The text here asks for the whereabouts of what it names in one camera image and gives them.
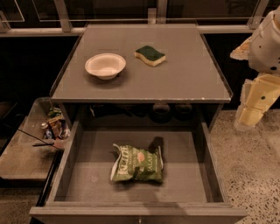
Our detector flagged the clear plastic bin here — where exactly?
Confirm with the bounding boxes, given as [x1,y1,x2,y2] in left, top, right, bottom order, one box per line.
[0,97,67,180]

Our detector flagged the green yellow sponge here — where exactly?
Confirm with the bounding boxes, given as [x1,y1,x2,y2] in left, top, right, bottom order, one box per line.
[134,45,166,67]

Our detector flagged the black stick tool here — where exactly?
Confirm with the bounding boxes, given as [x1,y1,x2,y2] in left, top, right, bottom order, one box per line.
[17,128,64,151]

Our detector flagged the grey cabinet counter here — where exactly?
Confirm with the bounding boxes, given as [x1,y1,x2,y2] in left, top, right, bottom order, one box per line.
[50,24,232,106]

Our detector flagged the green jalapeno chip bag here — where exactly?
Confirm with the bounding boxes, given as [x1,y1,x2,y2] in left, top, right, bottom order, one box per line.
[110,143,164,183]

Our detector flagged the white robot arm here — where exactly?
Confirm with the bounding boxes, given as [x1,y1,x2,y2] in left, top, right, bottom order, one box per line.
[230,6,280,131]

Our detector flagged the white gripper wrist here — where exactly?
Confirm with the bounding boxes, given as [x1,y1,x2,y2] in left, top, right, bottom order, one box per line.
[230,38,280,131]

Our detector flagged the open grey top drawer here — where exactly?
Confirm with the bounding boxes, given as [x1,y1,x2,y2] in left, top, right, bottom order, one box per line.
[30,122,247,224]

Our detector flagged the pile of snack items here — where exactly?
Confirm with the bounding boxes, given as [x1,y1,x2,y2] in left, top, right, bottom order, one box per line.
[41,108,70,140]

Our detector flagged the white paper bowl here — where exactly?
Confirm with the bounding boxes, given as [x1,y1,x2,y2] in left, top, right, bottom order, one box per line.
[85,53,126,80]

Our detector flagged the metal window railing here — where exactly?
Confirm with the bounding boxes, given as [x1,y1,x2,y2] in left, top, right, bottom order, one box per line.
[0,0,275,37]

